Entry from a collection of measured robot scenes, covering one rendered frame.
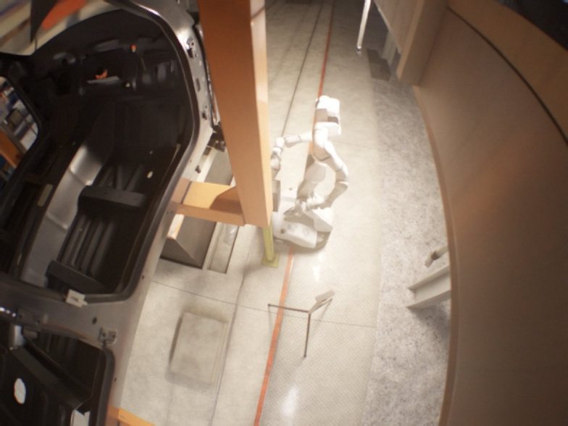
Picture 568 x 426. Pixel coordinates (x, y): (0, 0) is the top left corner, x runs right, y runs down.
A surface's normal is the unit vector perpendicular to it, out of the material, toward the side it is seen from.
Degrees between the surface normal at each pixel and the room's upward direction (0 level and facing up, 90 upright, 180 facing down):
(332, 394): 0
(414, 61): 90
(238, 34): 90
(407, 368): 0
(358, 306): 0
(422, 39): 90
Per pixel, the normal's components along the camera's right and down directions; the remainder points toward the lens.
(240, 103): -0.18, 0.86
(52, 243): 0.94, 0.03
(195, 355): 0.01, -0.48
